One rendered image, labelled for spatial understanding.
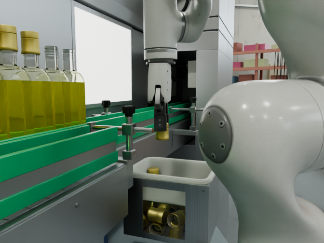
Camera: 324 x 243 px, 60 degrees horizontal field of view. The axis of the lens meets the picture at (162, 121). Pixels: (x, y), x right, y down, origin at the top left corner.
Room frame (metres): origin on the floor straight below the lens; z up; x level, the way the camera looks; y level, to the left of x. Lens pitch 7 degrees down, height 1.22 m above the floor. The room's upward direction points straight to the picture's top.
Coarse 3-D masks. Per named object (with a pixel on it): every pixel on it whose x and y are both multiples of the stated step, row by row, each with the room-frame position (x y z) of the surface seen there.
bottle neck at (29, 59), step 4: (24, 56) 0.56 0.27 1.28; (28, 56) 0.56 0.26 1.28; (32, 56) 0.57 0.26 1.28; (36, 56) 0.57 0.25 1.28; (24, 60) 0.57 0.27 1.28; (28, 60) 0.56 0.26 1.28; (32, 60) 0.57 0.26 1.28; (36, 60) 0.57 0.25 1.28; (24, 64) 0.57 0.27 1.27; (28, 64) 0.56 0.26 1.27; (32, 64) 0.57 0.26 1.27; (36, 64) 0.57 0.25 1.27
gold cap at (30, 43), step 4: (20, 32) 0.57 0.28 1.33; (24, 32) 0.56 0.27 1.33; (28, 32) 0.56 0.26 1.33; (32, 32) 0.56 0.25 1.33; (36, 32) 0.57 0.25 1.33; (20, 36) 0.57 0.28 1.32; (24, 36) 0.56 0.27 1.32; (28, 36) 0.56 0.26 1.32; (32, 36) 0.56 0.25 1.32; (36, 36) 0.57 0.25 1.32; (24, 40) 0.56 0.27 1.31; (28, 40) 0.56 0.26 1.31; (32, 40) 0.56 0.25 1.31; (36, 40) 0.57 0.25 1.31; (24, 44) 0.56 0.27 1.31; (28, 44) 0.56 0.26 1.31; (32, 44) 0.56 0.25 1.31; (36, 44) 0.57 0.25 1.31; (24, 48) 0.56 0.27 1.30; (28, 48) 0.56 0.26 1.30; (32, 48) 0.56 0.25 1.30; (36, 48) 0.57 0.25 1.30; (24, 52) 0.56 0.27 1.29; (28, 52) 0.56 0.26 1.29; (32, 52) 0.56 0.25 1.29; (36, 52) 0.57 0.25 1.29
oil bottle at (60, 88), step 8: (48, 72) 0.61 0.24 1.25; (56, 72) 0.61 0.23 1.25; (64, 72) 0.63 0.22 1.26; (56, 80) 0.60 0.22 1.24; (64, 80) 0.63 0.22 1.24; (56, 88) 0.60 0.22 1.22; (64, 88) 0.63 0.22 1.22; (56, 96) 0.60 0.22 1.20; (64, 96) 0.62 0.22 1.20; (56, 104) 0.60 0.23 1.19; (64, 104) 0.62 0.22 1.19; (56, 112) 0.60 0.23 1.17; (64, 112) 0.62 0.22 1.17; (56, 120) 0.60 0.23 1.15; (64, 120) 0.62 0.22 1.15; (56, 128) 0.60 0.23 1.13
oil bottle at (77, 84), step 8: (72, 72) 0.67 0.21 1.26; (72, 80) 0.66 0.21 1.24; (80, 80) 0.68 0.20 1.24; (72, 88) 0.65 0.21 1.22; (80, 88) 0.68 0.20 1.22; (72, 96) 0.65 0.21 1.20; (80, 96) 0.68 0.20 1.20; (72, 104) 0.65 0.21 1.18; (80, 104) 0.68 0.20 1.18; (72, 112) 0.65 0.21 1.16; (80, 112) 0.68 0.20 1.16; (72, 120) 0.65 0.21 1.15; (80, 120) 0.68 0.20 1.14
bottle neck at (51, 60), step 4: (44, 48) 0.62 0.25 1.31; (48, 48) 0.62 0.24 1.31; (52, 48) 0.62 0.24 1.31; (56, 48) 0.63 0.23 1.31; (44, 52) 0.62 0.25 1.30; (48, 52) 0.62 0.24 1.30; (52, 52) 0.62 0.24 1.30; (56, 52) 0.63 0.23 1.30; (48, 56) 0.62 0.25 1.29; (52, 56) 0.62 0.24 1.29; (56, 56) 0.63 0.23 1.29; (48, 60) 0.62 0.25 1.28; (52, 60) 0.62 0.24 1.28; (56, 60) 0.63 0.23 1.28; (48, 64) 0.62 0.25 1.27; (52, 64) 0.62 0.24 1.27; (56, 64) 0.63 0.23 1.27
